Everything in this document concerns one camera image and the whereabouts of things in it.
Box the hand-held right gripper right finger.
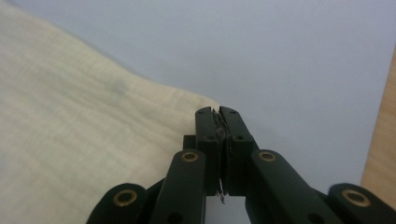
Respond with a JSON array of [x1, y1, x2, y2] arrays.
[[219, 105, 261, 198]]

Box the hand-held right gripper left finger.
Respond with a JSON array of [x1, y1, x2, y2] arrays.
[[182, 105, 226, 198]]

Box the cream cloth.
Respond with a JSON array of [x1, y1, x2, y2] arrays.
[[0, 2, 222, 224]]

